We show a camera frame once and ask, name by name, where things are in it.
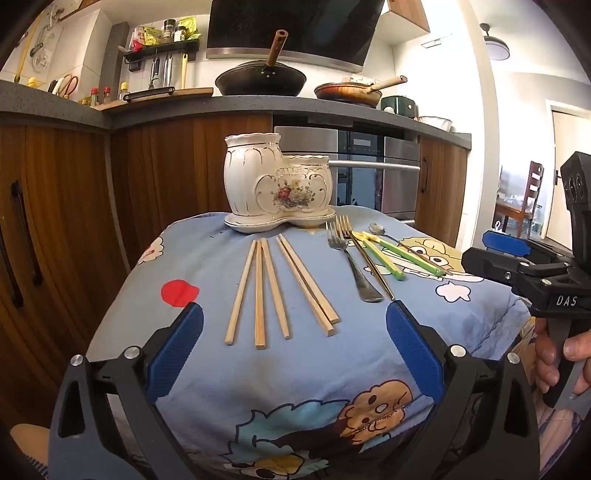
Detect person's right hand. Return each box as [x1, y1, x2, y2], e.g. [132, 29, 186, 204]
[533, 318, 591, 402]

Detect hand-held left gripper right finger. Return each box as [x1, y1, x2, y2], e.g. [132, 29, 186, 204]
[385, 299, 541, 480]

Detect white door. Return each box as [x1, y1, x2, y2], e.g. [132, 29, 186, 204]
[545, 99, 591, 250]

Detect wooden chair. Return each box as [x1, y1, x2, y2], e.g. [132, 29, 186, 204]
[492, 161, 546, 238]

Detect green utensil with yellow end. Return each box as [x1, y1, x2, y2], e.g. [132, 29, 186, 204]
[353, 232, 407, 282]

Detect silver fork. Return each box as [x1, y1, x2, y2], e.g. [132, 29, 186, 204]
[326, 220, 384, 304]

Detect person's knee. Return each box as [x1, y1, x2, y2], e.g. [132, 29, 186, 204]
[9, 422, 51, 467]

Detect grey kitchen countertop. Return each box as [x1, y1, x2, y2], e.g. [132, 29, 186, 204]
[0, 79, 472, 145]

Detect wooden cutting board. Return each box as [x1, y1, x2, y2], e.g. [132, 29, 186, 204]
[92, 87, 214, 112]

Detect black wok with wooden handle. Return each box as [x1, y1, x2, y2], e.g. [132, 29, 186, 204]
[215, 30, 308, 97]

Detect black wall shelf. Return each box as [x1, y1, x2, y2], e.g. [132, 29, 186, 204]
[122, 39, 200, 63]

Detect blue cartoon printed blanket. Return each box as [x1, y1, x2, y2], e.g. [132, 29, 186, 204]
[85, 205, 543, 480]

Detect black range hood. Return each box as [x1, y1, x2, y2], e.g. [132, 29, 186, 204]
[205, 0, 386, 75]

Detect yellow plastic spoons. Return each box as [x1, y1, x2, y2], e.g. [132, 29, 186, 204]
[362, 231, 446, 278]

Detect frying pan with wooden handle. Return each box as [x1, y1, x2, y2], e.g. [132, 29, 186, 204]
[314, 75, 408, 109]

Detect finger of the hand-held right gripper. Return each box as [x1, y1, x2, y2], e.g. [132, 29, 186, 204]
[461, 247, 575, 296]
[482, 230, 573, 268]

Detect white ceramic saucer tray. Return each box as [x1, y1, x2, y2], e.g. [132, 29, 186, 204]
[224, 208, 337, 233]

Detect white floral ceramic utensil holder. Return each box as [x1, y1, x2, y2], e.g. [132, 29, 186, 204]
[224, 132, 334, 219]

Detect narrow wooden cabinet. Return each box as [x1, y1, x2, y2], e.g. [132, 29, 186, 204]
[416, 136, 468, 246]

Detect wooden cabinet beside oven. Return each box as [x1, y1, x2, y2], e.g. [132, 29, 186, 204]
[111, 114, 274, 266]

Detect green kitchen appliance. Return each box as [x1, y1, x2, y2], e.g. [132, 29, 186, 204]
[381, 95, 419, 118]

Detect gold fork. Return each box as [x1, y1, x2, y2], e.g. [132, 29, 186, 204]
[336, 215, 396, 302]

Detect wooden wall cabinet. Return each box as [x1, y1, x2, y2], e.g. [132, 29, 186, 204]
[385, 0, 431, 34]

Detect round ceiling lamp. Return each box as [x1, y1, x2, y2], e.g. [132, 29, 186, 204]
[478, 23, 511, 62]

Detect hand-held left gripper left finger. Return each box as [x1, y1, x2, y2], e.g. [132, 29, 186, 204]
[48, 302, 206, 480]

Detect white bowl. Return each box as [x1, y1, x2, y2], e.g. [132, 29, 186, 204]
[418, 115, 453, 133]

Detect wooden cabinet with long handles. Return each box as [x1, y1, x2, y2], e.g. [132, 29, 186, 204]
[0, 124, 114, 416]

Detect stainless steel oven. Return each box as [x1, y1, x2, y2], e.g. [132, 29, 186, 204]
[273, 126, 421, 222]

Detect wooden chopstick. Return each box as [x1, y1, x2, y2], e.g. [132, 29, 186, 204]
[276, 235, 335, 336]
[279, 233, 341, 324]
[260, 237, 293, 340]
[255, 244, 267, 348]
[225, 239, 257, 346]

